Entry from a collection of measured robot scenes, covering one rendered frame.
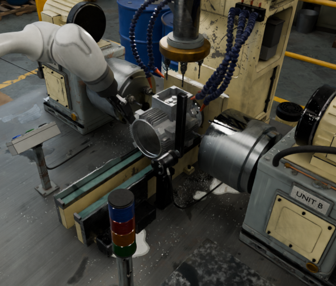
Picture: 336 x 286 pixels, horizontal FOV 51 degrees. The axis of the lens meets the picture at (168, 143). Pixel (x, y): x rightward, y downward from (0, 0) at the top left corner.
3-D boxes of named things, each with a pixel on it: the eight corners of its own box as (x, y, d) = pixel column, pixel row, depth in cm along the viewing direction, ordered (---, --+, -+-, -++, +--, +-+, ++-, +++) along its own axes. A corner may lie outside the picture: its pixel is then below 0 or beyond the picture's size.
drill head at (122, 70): (110, 87, 181) (106, 40, 165) (162, 114, 162) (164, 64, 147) (70, 105, 166) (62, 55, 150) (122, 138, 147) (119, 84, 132)
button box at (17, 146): (54, 135, 132) (47, 122, 131) (61, 133, 127) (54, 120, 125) (11, 156, 122) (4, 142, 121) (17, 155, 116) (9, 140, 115)
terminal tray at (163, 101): (172, 101, 141) (172, 85, 137) (192, 111, 136) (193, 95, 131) (151, 112, 134) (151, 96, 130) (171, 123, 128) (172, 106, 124)
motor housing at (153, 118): (163, 127, 153) (164, 89, 141) (197, 147, 143) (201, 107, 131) (129, 147, 141) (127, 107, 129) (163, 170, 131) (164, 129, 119)
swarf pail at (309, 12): (290, 32, 517) (295, 12, 500) (295, 25, 538) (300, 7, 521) (311, 36, 505) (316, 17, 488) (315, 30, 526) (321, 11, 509)
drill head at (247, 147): (215, 142, 147) (222, 89, 131) (308, 190, 125) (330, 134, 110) (176, 171, 131) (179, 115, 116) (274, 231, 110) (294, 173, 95)
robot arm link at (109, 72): (93, 54, 108) (102, 66, 113) (74, 76, 106) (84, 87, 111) (113, 63, 103) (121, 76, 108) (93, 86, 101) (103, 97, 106)
